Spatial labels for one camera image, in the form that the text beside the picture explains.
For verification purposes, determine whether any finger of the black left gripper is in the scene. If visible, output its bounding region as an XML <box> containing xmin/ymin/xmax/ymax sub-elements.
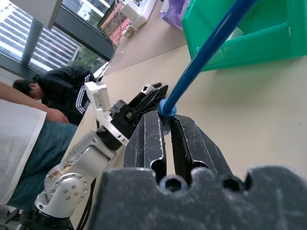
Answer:
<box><xmin>141</xmin><ymin>84</ymin><xmax>169</xmax><ymax>116</ymax></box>
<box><xmin>129</xmin><ymin>82</ymin><xmax>163</xmax><ymax>107</ymax></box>

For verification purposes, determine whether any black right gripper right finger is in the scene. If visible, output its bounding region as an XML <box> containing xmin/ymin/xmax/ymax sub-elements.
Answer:
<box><xmin>171</xmin><ymin>114</ymin><xmax>234</xmax><ymax>183</ymax></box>

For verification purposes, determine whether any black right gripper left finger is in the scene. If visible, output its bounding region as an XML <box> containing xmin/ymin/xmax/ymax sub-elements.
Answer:
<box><xmin>123</xmin><ymin>112</ymin><xmax>168</xmax><ymax>180</ymax></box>

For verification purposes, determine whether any blue plastic rod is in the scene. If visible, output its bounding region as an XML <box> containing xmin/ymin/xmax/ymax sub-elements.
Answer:
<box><xmin>157</xmin><ymin>0</ymin><xmax>261</xmax><ymax>137</ymax></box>

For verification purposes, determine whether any green plastic bin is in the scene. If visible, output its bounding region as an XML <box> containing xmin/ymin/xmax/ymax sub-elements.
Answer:
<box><xmin>181</xmin><ymin>0</ymin><xmax>307</xmax><ymax>72</ymax></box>

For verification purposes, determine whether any small beige object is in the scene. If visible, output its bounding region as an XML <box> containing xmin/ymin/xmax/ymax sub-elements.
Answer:
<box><xmin>123</xmin><ymin>25</ymin><xmax>135</xmax><ymax>38</ymax></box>

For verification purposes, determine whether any person in black jacket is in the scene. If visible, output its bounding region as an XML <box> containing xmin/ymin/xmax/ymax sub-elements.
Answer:
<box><xmin>12</xmin><ymin>65</ymin><xmax>97</xmax><ymax>126</ymax></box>

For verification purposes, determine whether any white box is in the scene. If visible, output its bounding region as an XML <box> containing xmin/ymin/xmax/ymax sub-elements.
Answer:
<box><xmin>119</xmin><ymin>0</ymin><xmax>158</xmax><ymax>28</ymax></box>

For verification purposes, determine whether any purple plastic bag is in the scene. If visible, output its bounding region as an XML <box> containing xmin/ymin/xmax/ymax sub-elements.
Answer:
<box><xmin>160</xmin><ymin>0</ymin><xmax>192</xmax><ymax>31</ymax></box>

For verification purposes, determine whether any person in white shirt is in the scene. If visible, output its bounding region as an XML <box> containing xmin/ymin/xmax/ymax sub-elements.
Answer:
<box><xmin>0</xmin><ymin>81</ymin><xmax>79</xmax><ymax>213</ymax></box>

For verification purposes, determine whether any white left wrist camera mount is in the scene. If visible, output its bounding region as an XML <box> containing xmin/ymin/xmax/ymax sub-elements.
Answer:
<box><xmin>84</xmin><ymin>80</ymin><xmax>130</xmax><ymax>146</ymax></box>

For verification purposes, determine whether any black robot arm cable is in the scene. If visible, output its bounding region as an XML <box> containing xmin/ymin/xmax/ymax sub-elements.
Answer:
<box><xmin>76</xmin><ymin>117</ymin><xmax>101</xmax><ymax>230</ymax></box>

